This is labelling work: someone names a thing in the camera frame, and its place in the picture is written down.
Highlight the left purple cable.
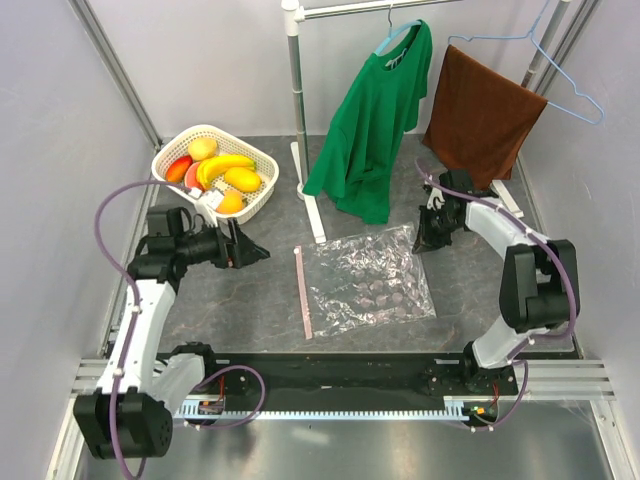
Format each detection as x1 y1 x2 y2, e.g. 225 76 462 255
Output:
94 180 204 480

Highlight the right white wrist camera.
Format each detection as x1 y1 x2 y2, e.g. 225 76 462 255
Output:
424 184 445 211

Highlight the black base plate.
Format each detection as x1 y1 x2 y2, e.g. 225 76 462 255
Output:
149 341 521 414

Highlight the red mango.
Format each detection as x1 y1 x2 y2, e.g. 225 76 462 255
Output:
165 155 193 184

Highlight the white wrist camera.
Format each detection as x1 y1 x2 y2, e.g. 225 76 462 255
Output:
189 188 224 226
424 184 445 211

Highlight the clear zip top bag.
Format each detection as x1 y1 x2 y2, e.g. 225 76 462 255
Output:
293 223 436 340

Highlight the left aluminium frame post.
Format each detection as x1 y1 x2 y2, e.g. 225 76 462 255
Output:
68 0 163 152

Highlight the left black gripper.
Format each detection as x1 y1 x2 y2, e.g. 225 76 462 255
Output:
176 217 269 270

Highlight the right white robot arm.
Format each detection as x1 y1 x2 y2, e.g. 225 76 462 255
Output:
413 170 580 394

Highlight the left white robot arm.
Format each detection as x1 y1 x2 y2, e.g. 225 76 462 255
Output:
74 206 270 459

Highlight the orange peach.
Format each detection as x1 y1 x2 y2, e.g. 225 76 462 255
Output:
216 189 246 215

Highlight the yellow mango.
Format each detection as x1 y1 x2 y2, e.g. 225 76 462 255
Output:
224 167 262 193

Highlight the green t-shirt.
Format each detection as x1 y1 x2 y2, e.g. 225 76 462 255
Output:
303 20 433 224

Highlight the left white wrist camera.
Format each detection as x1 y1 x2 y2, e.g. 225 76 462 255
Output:
189 188 224 226

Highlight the brown towel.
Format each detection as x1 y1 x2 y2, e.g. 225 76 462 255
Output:
422 45 548 190

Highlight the white slotted cable duct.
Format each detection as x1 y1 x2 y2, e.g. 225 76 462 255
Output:
173 398 499 425

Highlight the right aluminium frame post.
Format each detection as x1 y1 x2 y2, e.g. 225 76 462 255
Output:
534 0 601 96

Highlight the yellow banana bunch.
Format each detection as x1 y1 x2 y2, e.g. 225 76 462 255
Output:
196 154 256 190

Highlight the pale yellow pear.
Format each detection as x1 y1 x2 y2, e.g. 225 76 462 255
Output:
187 137 218 162

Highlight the light blue wire hanger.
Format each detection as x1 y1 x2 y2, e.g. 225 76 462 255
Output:
447 0 606 126

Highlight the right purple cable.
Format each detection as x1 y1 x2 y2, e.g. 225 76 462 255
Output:
414 158 584 434

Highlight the aluminium frame post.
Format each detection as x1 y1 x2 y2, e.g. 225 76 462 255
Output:
68 0 163 152
534 0 601 96

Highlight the watermelon slice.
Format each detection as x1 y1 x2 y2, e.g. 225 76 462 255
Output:
183 162 204 191

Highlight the purple cable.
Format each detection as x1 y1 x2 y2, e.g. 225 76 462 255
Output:
94 180 204 480
414 158 584 434

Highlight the teal shirt hanger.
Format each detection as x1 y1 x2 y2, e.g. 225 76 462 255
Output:
374 1 422 56

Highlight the white clothes rack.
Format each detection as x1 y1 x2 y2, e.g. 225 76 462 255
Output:
280 1 571 244

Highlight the white perforated plastic basket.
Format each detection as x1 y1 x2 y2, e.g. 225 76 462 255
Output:
151 124 279 224

